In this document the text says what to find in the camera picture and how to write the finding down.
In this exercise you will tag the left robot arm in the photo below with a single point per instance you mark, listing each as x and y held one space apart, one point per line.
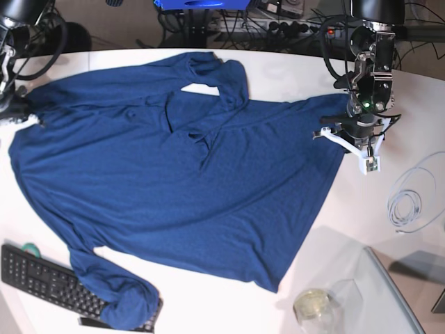
370 38

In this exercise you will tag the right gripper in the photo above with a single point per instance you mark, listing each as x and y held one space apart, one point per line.
14 107

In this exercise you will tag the black computer keyboard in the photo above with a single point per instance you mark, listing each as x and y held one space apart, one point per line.
41 282

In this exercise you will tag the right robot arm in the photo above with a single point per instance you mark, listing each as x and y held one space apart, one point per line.
22 24

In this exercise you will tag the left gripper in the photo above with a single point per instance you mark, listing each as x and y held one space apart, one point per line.
356 130

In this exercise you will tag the clear glass jar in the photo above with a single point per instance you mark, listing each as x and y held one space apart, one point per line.
313 311

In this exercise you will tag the white power strip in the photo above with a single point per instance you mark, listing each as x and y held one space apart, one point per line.
251 26

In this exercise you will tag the blue box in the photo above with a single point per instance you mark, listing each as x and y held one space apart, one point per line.
202 4

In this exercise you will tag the dark blue t-shirt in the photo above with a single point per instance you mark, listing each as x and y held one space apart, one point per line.
173 163

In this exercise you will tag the green tape roll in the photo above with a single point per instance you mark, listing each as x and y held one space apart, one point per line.
31 249

